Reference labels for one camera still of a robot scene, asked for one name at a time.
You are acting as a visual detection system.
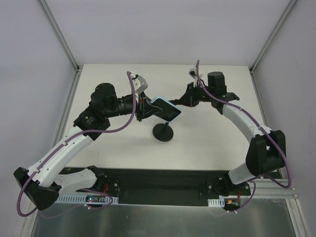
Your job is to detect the blue case black phone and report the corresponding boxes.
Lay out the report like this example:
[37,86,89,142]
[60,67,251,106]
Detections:
[150,96,182,122]

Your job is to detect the black phone stand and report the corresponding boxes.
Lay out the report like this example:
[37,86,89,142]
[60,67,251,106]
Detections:
[152,122,174,142]

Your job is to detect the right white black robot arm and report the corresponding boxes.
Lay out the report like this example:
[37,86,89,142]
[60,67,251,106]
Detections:
[171,69,286,197]

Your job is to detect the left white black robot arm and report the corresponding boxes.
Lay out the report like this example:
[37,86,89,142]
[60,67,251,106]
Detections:
[14,82,163,210]

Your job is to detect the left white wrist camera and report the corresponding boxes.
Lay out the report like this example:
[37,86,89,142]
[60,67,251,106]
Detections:
[130,73,148,94]

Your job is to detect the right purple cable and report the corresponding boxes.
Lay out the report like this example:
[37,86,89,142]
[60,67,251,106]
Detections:
[196,60,292,215]

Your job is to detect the purple cable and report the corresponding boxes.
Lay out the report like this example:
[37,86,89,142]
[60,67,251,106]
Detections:
[196,60,292,215]
[18,71,139,218]

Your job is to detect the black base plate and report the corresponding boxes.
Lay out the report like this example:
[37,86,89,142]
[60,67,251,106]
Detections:
[60,167,283,205]

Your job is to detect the right white cable duct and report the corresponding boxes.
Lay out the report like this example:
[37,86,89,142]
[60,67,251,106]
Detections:
[207,198,225,208]

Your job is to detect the white cable duct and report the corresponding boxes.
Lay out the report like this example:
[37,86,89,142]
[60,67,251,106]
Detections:
[207,198,225,208]
[55,194,119,205]

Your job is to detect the left white cable duct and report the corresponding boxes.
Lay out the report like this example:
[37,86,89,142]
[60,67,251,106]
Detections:
[55,194,119,205]

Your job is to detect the aluminium rail right side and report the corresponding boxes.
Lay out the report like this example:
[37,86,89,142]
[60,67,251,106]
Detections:
[253,179,298,199]

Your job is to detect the left aluminium frame post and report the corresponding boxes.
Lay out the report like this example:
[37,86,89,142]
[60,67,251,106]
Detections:
[37,0,80,72]

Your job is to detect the aluminium frame post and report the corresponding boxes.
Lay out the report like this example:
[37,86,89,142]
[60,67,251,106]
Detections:
[249,0,299,75]
[37,0,80,72]

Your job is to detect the right aluminium frame post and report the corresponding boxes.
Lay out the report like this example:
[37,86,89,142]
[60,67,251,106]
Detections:
[249,0,299,75]

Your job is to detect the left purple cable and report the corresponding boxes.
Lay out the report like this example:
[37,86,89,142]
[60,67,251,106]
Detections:
[18,71,139,218]

